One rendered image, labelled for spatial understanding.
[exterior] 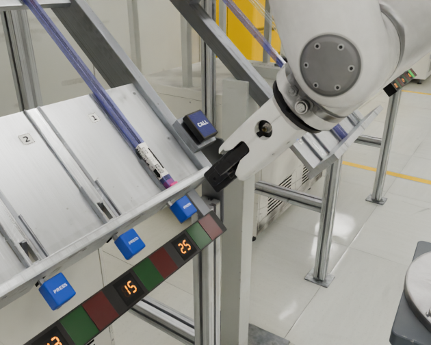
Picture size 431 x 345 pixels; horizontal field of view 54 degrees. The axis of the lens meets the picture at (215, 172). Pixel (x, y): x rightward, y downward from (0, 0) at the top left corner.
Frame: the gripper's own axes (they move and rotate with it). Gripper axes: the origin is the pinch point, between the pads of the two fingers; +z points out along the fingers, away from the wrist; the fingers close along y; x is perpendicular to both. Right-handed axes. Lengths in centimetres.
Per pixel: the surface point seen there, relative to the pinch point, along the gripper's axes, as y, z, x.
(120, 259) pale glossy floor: 49, 111, 7
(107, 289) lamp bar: -16.4, 11.2, -3.0
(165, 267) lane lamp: -7.9, 11.1, -5.3
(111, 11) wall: 169, 136, 153
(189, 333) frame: 10.3, 43.3, -19.7
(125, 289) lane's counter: -14.6, 11.1, -4.4
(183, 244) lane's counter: -3.1, 11.1, -4.1
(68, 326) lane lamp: -22.7, 11.1, -3.9
